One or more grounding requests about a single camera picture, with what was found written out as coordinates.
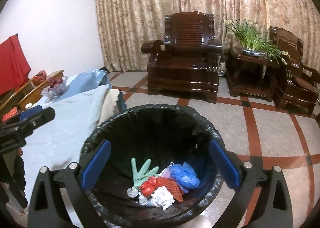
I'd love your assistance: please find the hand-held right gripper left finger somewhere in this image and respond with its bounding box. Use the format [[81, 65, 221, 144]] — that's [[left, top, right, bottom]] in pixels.
[[27, 139, 112, 228]]

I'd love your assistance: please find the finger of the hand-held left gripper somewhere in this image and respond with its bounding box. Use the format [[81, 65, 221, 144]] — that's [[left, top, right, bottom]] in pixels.
[[19, 104, 43, 120], [0, 107, 56, 138]]

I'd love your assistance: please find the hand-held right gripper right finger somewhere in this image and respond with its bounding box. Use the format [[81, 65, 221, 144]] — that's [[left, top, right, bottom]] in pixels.
[[209, 139, 293, 228]]

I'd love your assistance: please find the blue plastic bag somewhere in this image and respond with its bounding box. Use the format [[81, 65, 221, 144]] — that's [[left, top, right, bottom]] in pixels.
[[168, 162, 201, 190]]

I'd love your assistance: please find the teal rubber glove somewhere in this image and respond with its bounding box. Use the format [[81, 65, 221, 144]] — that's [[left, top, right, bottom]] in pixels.
[[131, 157, 160, 190]]

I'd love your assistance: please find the white tissue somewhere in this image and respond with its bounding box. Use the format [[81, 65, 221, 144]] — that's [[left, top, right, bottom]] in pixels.
[[150, 186, 175, 210], [127, 187, 150, 206]]

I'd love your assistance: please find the red plastic bag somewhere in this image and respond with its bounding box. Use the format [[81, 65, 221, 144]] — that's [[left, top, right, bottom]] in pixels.
[[139, 177, 162, 197]]

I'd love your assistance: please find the orange ribbed sponge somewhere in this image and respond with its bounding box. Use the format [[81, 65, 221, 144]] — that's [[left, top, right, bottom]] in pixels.
[[156, 177, 186, 203]]

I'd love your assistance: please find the black bagged trash bin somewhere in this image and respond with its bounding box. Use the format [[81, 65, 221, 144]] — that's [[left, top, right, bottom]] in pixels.
[[79, 104, 224, 228]]

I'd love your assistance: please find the person's left forearm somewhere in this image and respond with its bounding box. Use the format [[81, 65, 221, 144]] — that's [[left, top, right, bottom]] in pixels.
[[0, 154, 28, 210]]

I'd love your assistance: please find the red gift box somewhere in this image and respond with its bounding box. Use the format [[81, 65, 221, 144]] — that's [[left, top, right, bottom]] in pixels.
[[2, 108, 18, 121]]

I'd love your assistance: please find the glass fruit bowl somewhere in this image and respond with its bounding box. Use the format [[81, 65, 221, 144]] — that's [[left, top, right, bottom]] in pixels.
[[41, 76, 70, 101]]

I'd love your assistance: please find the red woven basket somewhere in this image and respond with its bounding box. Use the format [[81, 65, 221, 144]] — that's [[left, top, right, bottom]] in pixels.
[[32, 69, 47, 86]]

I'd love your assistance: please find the red cloth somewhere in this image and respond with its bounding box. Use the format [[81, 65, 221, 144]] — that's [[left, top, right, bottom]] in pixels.
[[0, 33, 32, 96]]

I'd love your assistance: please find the cream scalloped table cover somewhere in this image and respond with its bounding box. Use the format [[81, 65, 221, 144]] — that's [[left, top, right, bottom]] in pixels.
[[96, 89, 120, 126]]

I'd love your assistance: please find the dark teal scalloped cloth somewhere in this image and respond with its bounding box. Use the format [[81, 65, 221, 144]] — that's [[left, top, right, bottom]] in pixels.
[[116, 90, 128, 112]]

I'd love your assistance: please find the dark wooden side table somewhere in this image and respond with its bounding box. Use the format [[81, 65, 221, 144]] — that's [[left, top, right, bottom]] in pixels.
[[226, 47, 280, 102]]

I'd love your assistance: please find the dark wooden armchair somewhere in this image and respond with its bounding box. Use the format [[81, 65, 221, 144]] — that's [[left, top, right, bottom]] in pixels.
[[269, 26, 320, 118], [141, 11, 223, 104]]

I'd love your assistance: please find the blue white ceramic pot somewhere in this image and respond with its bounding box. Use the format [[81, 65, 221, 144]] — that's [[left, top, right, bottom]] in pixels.
[[240, 47, 267, 58]]

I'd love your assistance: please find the green narcissus plant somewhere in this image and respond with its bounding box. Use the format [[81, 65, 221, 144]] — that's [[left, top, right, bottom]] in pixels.
[[224, 18, 288, 65]]

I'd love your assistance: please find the beige floral curtain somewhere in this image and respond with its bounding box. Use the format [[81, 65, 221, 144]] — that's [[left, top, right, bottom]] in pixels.
[[90, 0, 320, 73]]

